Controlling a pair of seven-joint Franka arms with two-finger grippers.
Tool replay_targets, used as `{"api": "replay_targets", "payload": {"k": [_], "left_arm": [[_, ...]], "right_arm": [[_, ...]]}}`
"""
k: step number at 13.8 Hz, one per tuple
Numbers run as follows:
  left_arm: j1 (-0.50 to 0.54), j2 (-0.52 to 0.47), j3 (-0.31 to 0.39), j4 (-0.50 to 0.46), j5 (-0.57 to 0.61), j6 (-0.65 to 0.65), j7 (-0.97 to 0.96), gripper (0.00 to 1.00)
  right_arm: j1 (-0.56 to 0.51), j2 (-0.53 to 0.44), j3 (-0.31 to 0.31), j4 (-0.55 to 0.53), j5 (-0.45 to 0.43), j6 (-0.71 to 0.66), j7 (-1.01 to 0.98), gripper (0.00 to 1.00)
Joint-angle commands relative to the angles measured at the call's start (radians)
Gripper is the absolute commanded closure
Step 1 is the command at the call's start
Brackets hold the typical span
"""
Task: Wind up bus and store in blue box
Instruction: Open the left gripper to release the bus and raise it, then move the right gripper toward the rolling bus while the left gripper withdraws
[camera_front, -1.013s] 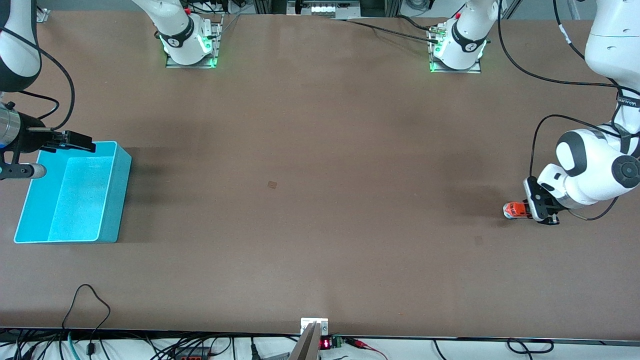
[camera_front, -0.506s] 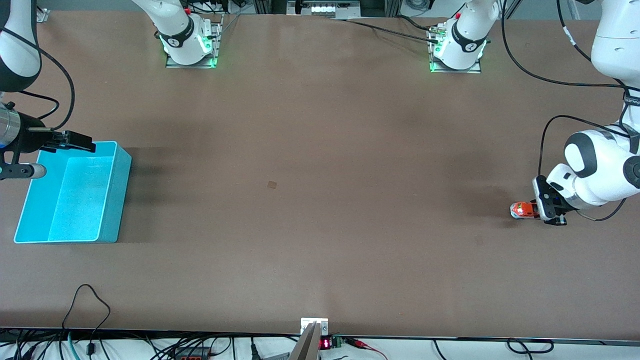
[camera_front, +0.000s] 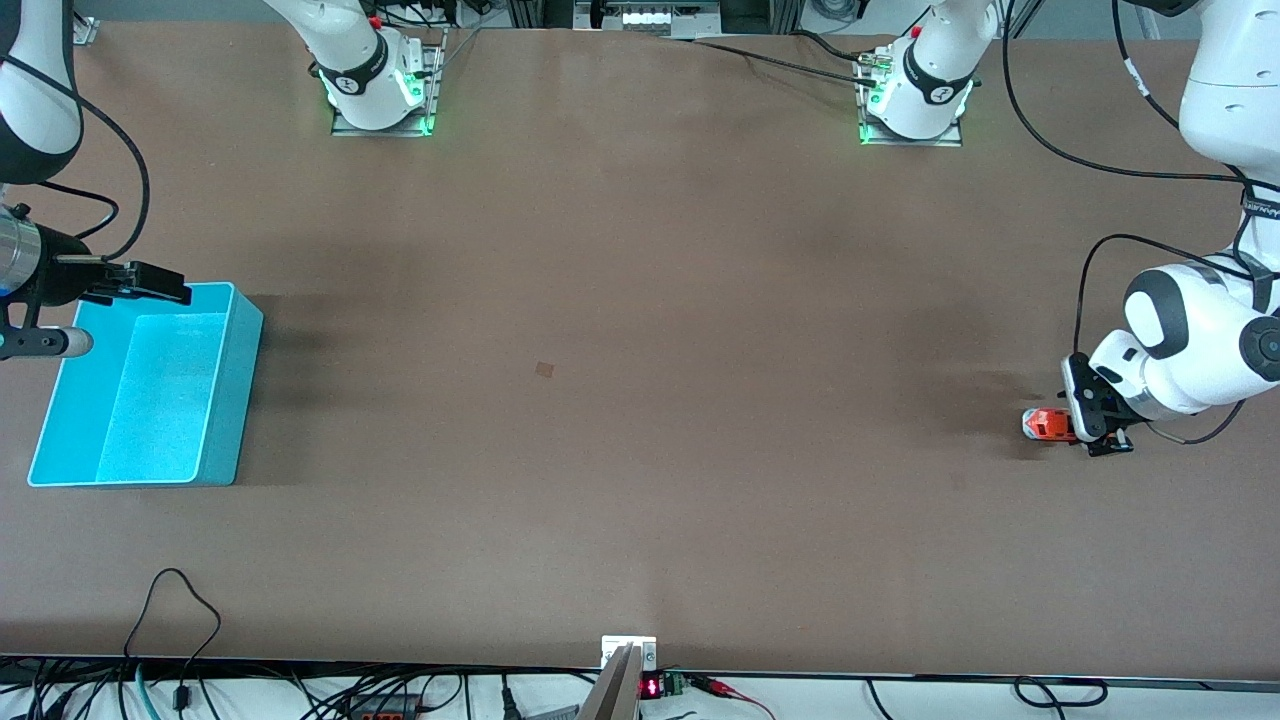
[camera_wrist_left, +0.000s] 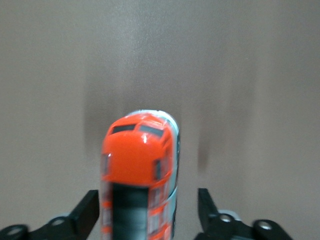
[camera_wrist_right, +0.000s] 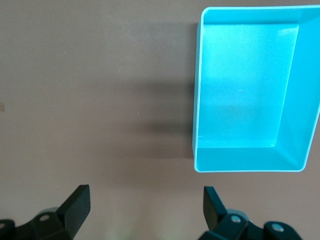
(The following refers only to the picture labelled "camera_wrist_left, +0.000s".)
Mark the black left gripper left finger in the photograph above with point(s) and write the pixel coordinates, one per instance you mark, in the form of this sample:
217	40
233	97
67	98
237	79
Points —
75	225

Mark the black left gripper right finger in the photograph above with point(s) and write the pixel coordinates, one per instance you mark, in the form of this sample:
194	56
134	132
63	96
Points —
215	225

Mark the orange toy bus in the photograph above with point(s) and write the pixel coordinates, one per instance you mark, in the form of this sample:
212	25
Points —
136	155

